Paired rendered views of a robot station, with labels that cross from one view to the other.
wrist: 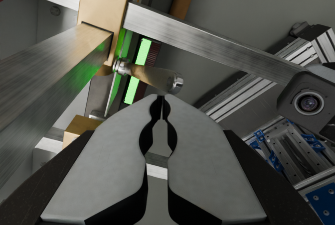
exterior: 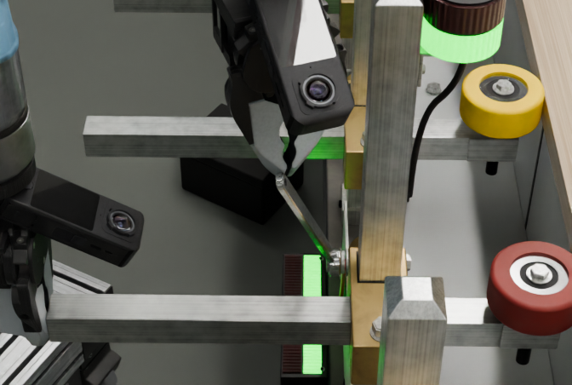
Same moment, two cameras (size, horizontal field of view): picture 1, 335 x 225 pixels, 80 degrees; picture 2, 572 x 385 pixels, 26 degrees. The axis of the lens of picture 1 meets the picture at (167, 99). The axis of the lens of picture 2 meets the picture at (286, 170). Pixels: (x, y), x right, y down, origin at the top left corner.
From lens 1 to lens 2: 85 cm
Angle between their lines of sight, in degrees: 22
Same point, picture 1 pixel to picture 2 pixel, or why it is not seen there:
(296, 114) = (125, 211)
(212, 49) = (215, 306)
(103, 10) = (376, 300)
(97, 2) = not seen: hidden behind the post
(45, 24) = (535, 374)
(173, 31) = (279, 310)
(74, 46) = (380, 216)
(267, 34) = not seen: outside the picture
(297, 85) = (137, 239)
